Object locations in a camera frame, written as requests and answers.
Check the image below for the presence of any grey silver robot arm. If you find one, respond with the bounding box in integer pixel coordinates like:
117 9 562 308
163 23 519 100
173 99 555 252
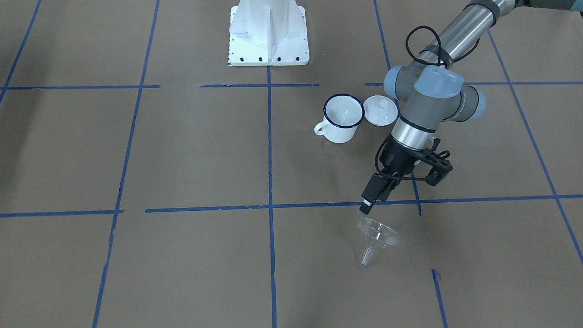
359 0 582 214

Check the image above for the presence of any white ceramic lid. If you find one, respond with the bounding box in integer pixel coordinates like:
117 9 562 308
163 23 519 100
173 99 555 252
363 95 399 127

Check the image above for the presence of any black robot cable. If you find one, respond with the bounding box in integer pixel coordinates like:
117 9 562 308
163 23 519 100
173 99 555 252
374 26 481 185

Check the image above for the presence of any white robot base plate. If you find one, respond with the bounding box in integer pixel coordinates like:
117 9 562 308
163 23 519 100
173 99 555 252
228 0 310 67

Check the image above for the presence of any white enamel mug blue rim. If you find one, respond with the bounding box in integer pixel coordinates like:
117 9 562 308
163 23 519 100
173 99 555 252
314 93 365 144

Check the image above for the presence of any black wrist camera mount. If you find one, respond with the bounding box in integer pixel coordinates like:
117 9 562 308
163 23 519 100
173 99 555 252
412 137 453 186

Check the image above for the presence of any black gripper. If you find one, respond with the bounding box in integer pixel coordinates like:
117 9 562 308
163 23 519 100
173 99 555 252
359 135 421 215

